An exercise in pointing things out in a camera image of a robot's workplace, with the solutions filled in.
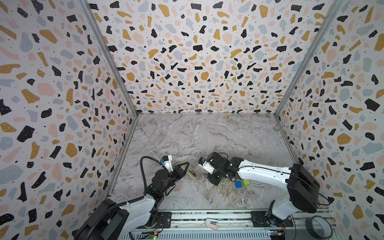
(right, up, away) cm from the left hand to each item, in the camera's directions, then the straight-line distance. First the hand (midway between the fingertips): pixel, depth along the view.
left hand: (189, 163), depth 80 cm
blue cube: (+27, -14, +5) cm, 31 cm away
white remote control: (+2, -6, +1) cm, 7 cm away
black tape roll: (+66, -29, -10) cm, 72 cm away
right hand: (+9, -7, +2) cm, 12 cm away
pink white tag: (+12, -27, -8) cm, 31 cm away
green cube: (+31, -12, +4) cm, 34 cm away
